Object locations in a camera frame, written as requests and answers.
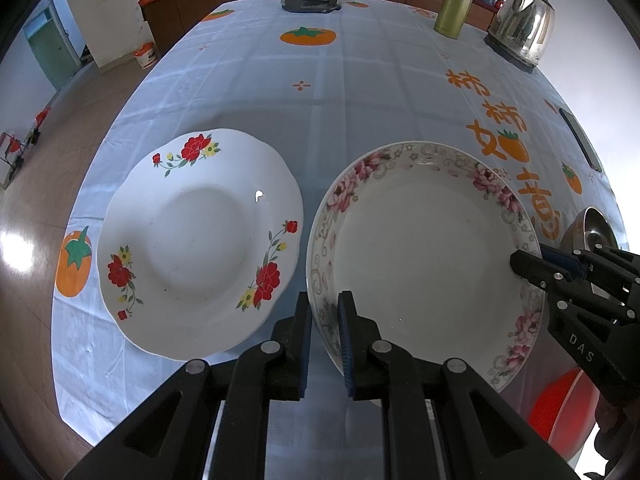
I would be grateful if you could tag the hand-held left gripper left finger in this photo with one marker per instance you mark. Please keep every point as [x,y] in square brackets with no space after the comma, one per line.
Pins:
[304,352]

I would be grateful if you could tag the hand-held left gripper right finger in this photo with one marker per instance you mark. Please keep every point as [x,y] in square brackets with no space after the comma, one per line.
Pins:
[346,347]

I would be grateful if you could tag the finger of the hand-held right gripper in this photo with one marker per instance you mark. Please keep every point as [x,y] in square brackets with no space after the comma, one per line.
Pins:
[537,266]
[562,261]

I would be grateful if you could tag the pink flower white plate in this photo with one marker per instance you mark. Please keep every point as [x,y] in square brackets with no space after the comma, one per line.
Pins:
[425,260]

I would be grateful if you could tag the red flower white plate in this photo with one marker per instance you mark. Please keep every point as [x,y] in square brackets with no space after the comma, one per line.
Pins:
[200,245]

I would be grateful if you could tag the person's right hand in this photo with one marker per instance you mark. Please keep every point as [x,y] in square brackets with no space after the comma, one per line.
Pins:
[612,435]

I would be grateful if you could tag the steel bowl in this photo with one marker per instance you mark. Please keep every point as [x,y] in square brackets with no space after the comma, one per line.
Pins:
[592,232]

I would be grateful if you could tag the red round plastic object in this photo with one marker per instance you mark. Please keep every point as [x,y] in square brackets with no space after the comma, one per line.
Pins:
[562,407]

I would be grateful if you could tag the black smartphone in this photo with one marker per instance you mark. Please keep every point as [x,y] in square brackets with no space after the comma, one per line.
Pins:
[580,137]

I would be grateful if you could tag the steel electric kettle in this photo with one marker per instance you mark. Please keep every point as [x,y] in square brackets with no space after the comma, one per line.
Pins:
[525,25]

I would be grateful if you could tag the persimmon print tablecloth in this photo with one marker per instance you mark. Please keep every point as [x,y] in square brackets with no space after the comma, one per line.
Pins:
[360,85]

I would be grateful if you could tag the green gold thermos cup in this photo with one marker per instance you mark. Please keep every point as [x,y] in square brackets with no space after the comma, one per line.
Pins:
[456,2]

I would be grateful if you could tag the white plastic bucket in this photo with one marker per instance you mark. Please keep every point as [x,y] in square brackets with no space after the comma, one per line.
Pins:
[146,56]

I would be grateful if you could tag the brown wooden sideboard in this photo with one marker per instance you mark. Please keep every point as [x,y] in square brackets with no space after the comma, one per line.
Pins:
[195,12]

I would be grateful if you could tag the green door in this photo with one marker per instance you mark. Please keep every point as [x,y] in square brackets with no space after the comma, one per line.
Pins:
[50,55]

